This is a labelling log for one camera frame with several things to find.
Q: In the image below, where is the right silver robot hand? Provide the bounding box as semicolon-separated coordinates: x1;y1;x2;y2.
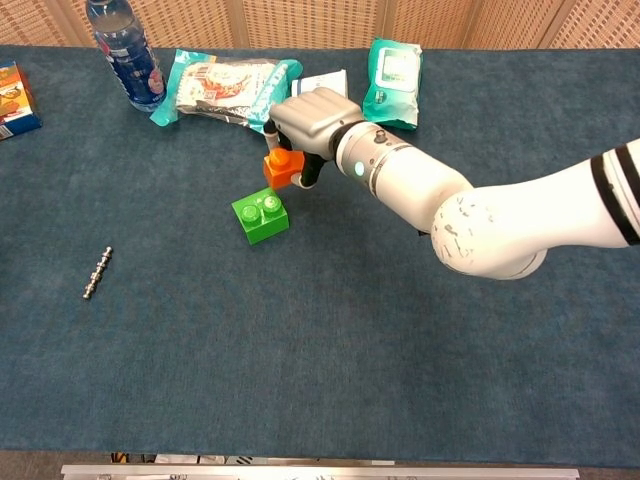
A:
263;87;365;190

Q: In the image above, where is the orange toy brick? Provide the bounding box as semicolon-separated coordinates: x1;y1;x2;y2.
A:
262;148;306;190

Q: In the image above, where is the green toy brick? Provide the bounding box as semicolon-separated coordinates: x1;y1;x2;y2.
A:
231;187;291;246

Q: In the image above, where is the white paper cup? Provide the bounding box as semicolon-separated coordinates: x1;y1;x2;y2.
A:
291;68;350;99

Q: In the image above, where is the teal wet wipes pack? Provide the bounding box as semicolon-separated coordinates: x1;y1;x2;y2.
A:
360;36;424;132

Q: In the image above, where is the teal and silver snack bag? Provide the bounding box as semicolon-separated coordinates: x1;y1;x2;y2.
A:
149;48;305;145

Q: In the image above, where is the woven wicker folding screen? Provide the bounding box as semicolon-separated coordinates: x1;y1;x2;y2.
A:
0;0;640;50

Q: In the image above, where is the blue label drink bottle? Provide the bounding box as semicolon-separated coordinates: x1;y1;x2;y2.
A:
85;0;168;112

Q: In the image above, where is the dark blue felt table cover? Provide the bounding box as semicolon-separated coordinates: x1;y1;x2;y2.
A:
0;44;640;469

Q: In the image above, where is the beaded silver metal rod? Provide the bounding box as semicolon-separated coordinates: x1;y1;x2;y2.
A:
82;246;115;301

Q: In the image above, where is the orange and blue carton box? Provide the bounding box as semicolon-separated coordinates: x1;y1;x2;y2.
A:
0;60;43;142

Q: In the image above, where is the aluminium profile rail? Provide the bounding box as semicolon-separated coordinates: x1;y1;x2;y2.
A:
60;463;581;480

